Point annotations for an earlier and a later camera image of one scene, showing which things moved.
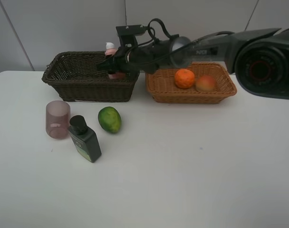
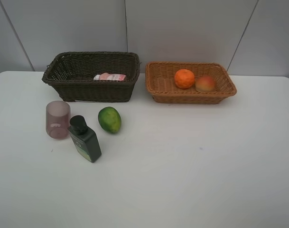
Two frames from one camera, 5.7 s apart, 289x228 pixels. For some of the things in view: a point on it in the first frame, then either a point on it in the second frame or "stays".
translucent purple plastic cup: (58, 119) stays
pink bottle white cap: (110, 50) → (107, 76)
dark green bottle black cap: (85, 138) stays
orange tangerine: (184, 78) stays
